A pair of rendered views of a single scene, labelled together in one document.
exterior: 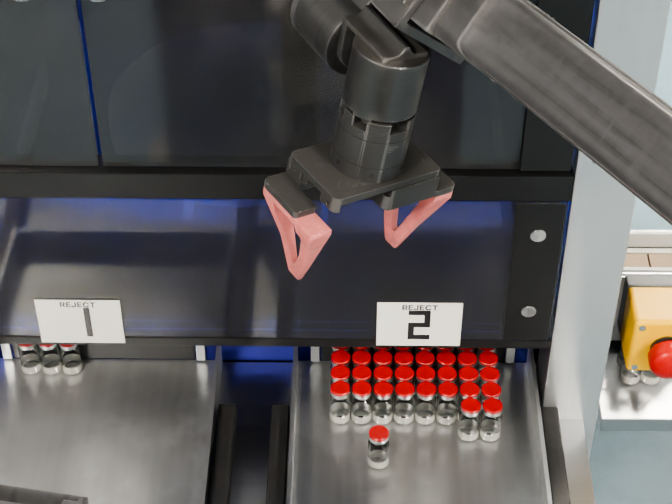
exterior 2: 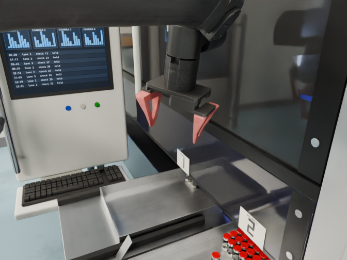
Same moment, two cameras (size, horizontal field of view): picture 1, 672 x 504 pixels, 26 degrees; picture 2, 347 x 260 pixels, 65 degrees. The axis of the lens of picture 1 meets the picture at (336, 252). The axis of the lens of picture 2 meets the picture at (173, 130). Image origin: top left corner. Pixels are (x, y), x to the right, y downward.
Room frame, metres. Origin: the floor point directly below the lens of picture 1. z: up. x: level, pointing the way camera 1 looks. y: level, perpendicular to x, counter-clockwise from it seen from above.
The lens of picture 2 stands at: (0.66, -0.45, 1.47)
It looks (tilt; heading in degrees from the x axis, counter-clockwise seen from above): 22 degrees down; 64
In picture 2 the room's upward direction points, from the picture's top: straight up
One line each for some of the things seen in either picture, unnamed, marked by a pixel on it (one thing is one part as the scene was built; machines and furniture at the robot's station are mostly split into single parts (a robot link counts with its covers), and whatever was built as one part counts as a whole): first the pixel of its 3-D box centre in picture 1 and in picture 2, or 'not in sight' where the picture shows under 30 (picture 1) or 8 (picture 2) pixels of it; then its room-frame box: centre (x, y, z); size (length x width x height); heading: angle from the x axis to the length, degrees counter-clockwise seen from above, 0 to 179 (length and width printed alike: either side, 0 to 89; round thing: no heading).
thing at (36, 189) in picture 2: not in sight; (74, 182); (0.72, 0.62, 0.82); 0.40 x 0.14 x 0.02; 179
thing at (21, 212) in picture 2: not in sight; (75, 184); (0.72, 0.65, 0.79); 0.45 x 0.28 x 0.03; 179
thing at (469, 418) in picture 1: (469, 419); not in sight; (1.01, -0.14, 0.91); 0.02 x 0.02 x 0.05
